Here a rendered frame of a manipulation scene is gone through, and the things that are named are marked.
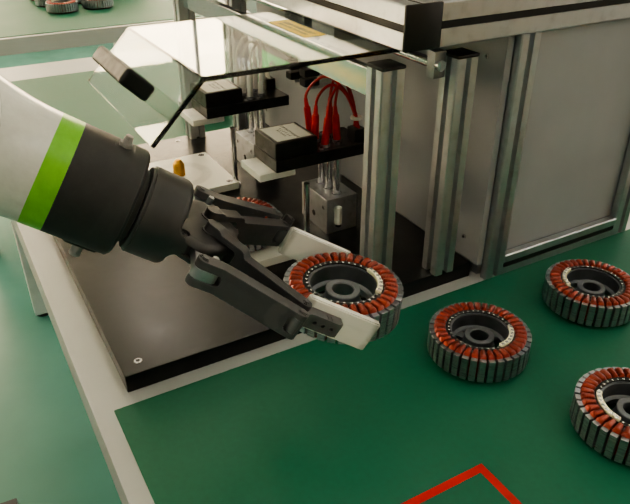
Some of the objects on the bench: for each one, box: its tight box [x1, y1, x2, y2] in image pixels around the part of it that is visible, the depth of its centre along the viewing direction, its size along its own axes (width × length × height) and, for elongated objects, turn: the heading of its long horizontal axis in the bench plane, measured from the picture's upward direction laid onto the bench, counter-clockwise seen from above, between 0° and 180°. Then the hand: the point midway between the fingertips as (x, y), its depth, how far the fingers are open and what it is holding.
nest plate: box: [148, 152, 239, 193], centre depth 113 cm, size 15×15×1 cm
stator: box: [570, 367, 630, 470], centre depth 66 cm, size 11×11×4 cm
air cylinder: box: [236, 129, 255, 162], centre depth 118 cm, size 5×8×6 cm
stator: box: [427, 302, 532, 383], centre depth 76 cm, size 11×11×4 cm
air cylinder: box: [302, 176, 357, 234], centre depth 100 cm, size 5×8×6 cm
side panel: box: [472, 15, 630, 280], centre depth 90 cm, size 28×3×32 cm, turn 120°
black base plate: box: [52, 123, 471, 392], centre depth 105 cm, size 47×64×2 cm
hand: (339, 290), depth 63 cm, fingers closed on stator, 11 cm apart
